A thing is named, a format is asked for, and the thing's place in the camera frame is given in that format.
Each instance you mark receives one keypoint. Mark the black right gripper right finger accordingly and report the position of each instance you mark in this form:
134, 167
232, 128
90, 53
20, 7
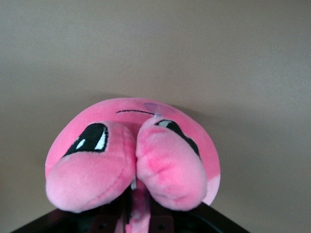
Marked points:
199, 221

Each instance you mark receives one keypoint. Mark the pink plush toy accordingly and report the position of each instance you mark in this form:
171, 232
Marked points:
155, 165

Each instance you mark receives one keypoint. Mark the brown table cover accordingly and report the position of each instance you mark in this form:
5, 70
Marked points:
155, 48

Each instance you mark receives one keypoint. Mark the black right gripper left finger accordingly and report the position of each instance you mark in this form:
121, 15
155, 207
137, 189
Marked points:
73, 223

